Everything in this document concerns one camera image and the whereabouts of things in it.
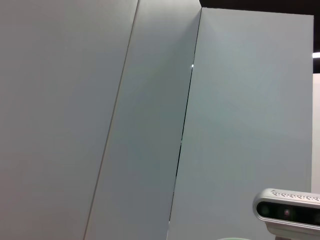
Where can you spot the white ceiling light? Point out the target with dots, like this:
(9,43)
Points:
(316,55)

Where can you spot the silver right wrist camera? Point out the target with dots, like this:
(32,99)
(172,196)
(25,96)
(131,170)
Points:
(287,212)

